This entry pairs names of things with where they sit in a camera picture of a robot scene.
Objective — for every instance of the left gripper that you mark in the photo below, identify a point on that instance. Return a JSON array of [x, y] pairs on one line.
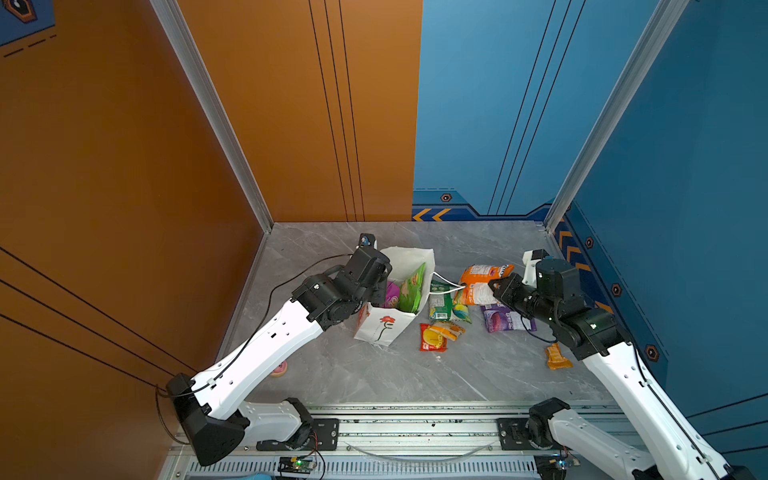
[[379, 295]]

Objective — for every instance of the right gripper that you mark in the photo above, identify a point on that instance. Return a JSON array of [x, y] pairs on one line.
[[510, 284]]

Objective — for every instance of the magenta grape snack bag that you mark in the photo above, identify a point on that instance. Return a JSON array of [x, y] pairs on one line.
[[392, 295]]

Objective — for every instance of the green snack bag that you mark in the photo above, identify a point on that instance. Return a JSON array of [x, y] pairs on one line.
[[411, 291]]

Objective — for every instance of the white paper bag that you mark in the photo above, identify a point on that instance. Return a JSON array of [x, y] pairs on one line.
[[380, 326]]

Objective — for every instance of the orange white snack bag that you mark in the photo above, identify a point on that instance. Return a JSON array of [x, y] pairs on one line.
[[475, 281]]

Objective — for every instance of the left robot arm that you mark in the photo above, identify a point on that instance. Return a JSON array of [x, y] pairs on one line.
[[212, 406]]

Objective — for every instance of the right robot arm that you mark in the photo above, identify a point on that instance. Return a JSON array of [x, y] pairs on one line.
[[674, 448]]

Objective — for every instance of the purple snack packet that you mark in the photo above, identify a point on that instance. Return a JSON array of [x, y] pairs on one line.
[[499, 318]]

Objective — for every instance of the small orange snack packet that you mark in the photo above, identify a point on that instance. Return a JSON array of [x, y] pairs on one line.
[[555, 358]]

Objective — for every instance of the green white snack packet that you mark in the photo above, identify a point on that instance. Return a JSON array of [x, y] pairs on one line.
[[445, 303]]

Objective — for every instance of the red yellow snack packet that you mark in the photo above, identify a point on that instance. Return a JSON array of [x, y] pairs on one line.
[[436, 337]]

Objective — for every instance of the pink pig toy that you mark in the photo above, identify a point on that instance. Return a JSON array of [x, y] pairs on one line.
[[280, 370]]

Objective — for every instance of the green circuit board right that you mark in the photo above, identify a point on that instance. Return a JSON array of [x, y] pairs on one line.
[[555, 467]]

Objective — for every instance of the green circuit board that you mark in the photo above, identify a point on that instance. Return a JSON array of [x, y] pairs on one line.
[[555, 467], [297, 465]]

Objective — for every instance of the green circuit board left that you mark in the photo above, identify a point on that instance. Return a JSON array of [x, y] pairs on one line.
[[297, 465]]

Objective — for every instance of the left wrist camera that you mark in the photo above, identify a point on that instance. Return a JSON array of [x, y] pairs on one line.
[[367, 240]]

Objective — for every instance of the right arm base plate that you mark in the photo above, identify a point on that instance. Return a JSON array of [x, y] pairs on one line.
[[516, 433]]

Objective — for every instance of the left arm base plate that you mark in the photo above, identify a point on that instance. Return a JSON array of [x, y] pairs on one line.
[[321, 434]]

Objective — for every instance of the aluminium frame rail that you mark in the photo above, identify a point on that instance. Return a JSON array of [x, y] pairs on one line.
[[410, 441]]

